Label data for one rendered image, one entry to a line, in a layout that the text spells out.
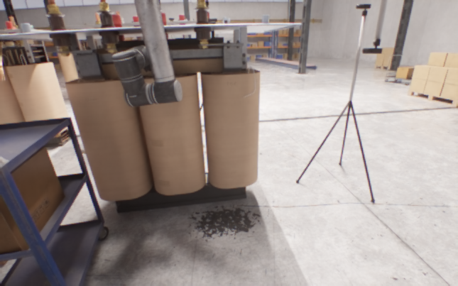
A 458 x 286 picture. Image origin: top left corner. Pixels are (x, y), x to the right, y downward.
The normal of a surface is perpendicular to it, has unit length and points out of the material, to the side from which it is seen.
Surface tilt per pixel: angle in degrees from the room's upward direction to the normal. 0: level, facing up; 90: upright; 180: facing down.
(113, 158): 90
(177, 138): 90
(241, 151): 90
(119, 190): 90
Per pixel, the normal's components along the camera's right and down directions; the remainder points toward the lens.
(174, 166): 0.15, 0.39
